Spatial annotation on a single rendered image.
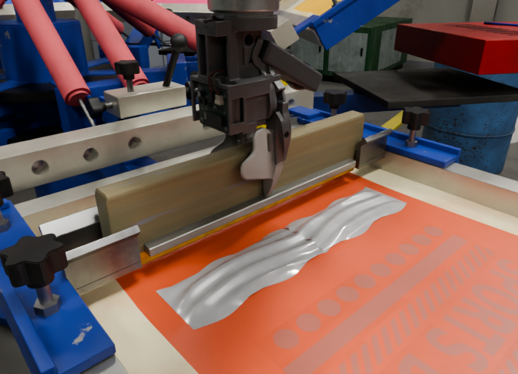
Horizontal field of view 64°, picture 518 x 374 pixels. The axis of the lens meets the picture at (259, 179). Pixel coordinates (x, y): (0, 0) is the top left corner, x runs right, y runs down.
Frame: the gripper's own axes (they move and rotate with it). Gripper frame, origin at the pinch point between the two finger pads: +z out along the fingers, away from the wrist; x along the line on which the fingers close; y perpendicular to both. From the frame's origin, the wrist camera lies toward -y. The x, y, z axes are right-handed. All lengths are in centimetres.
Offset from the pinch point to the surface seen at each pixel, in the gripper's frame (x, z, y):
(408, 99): -20, 6, -73
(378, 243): 14.5, 5.3, -6.3
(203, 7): -95, -15, -58
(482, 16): -220, 22, -616
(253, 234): 3.0, 5.3, 3.6
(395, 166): 4.9, 3.9, -25.4
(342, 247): 12.2, 5.3, -2.5
